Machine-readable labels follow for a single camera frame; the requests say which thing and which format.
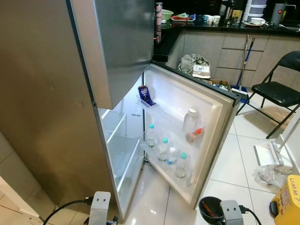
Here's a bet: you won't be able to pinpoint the glass jar white lid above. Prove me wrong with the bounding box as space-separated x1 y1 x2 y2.
183 108 201 135

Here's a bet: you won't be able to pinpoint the green bowl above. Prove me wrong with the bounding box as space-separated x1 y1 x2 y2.
161 9 174 22

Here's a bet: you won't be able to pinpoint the white labelled package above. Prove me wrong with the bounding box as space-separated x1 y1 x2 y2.
192 64 212 79

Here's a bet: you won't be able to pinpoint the white cup with saucer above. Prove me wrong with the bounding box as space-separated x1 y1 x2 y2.
247 17 268 27

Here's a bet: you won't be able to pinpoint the grey electric kettle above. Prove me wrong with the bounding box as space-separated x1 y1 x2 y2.
270 2 297 27

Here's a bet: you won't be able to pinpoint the tall clear tumbler pale lid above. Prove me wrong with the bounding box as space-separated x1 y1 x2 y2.
154 2 164 44

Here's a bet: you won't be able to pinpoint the yellow UMM print box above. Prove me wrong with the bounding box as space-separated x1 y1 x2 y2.
269 174 300 225

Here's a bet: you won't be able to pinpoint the silver fridge compartment door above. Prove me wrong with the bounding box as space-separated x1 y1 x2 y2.
138 63 242 210

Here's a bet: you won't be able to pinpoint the white stacked containers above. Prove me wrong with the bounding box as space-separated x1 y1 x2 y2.
243 0 268 23

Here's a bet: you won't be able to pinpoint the steel thermos flask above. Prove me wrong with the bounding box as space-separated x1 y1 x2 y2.
223 0 236 25

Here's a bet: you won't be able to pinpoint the purple Dairy Milk pack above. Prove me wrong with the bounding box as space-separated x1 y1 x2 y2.
138 85 157 108

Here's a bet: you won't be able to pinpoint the cardboard box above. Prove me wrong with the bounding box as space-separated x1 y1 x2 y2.
206 78 233 93

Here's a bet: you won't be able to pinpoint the silver two-door fridge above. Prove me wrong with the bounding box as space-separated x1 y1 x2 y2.
0 0 147 222

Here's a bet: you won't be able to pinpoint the silver freezer door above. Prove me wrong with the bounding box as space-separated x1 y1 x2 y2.
69 0 156 110

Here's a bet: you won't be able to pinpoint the wooden broom handle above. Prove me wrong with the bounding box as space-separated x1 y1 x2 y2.
237 34 250 90

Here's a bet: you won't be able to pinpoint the brown sausage piece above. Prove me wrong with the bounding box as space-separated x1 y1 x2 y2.
205 205 218 219

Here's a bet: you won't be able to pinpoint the crumpled clear plastic bag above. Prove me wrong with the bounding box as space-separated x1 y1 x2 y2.
253 164 290 191

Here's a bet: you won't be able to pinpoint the black folding chair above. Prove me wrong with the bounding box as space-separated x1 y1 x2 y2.
235 50 300 140

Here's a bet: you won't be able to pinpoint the clear bottle white cap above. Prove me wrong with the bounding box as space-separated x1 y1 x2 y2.
167 147 179 166

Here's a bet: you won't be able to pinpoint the blue-handled mop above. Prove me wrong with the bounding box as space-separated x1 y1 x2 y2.
231 37 256 103

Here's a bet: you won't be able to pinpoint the small jar red lid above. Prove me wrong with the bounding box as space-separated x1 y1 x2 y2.
186 127 206 144

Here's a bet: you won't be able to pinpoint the glass fridge shelf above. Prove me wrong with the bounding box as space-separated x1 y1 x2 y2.
107 134 144 188
101 112 128 141

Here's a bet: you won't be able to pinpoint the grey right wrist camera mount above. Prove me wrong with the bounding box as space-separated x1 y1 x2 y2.
220 200 245 225

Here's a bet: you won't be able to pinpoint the white metal folding stand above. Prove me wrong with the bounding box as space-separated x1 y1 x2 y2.
253 110 300 170

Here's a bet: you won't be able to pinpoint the grey cloth bundle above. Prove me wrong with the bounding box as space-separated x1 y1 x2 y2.
177 53 211 78

